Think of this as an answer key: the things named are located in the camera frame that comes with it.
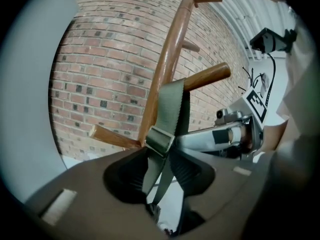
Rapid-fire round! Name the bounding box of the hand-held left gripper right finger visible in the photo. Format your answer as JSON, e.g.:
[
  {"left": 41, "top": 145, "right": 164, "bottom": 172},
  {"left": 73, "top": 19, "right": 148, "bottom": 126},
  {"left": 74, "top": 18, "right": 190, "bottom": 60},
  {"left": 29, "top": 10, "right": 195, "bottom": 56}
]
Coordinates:
[{"left": 168, "top": 150, "right": 281, "bottom": 236}]

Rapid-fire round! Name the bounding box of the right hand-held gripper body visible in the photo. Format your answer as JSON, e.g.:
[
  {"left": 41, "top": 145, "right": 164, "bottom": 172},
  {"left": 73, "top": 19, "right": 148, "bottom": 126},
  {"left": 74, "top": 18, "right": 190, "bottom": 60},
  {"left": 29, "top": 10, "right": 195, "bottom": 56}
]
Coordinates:
[{"left": 214, "top": 86, "right": 268, "bottom": 157}]

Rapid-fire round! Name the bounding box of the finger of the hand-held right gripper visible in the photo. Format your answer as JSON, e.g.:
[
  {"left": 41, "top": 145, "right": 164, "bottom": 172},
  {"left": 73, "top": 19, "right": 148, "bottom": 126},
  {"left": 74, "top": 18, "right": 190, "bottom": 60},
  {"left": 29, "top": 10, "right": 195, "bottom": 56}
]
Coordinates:
[{"left": 174, "top": 125, "right": 232, "bottom": 152}]

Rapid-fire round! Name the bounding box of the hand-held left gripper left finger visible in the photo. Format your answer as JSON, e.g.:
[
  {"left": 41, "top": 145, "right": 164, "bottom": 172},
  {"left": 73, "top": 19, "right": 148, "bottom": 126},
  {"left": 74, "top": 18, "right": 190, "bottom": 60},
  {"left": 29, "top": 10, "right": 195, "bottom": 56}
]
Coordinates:
[{"left": 24, "top": 147, "right": 164, "bottom": 240}]

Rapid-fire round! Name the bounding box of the backpack with green strap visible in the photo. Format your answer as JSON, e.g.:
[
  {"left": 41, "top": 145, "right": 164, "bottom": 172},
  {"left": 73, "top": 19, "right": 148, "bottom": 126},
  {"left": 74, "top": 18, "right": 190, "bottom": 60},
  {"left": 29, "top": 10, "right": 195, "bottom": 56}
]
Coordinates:
[{"left": 141, "top": 78, "right": 192, "bottom": 208}]

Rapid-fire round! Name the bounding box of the wooden coat rack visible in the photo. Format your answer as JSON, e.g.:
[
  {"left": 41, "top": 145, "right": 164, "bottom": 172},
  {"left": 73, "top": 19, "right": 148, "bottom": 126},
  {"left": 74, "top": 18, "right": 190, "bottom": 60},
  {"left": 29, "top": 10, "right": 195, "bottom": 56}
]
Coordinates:
[{"left": 88, "top": 0, "right": 231, "bottom": 151}]

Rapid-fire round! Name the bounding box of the person's right forearm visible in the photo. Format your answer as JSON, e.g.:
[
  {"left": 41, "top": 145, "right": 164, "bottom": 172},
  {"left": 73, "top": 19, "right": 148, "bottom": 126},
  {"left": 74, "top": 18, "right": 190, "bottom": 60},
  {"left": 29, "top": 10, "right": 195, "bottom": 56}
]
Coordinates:
[{"left": 261, "top": 120, "right": 289, "bottom": 152}]

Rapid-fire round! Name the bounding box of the person's right hand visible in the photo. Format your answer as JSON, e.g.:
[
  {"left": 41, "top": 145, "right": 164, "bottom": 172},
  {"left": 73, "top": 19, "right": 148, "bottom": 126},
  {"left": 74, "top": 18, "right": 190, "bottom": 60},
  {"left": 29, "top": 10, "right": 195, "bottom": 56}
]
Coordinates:
[{"left": 229, "top": 124, "right": 254, "bottom": 156}]

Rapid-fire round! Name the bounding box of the black camera cable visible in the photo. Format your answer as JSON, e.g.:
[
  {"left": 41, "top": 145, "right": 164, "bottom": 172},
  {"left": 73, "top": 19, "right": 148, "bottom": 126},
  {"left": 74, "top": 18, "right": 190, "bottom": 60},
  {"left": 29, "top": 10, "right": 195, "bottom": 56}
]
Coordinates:
[{"left": 264, "top": 51, "right": 278, "bottom": 108}]

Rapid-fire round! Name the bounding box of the head-worn camera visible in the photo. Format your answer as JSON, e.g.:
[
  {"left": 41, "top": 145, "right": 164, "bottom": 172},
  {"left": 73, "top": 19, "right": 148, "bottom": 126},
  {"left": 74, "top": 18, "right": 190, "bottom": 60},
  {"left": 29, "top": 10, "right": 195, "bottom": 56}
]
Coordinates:
[{"left": 249, "top": 27, "right": 298, "bottom": 55}]

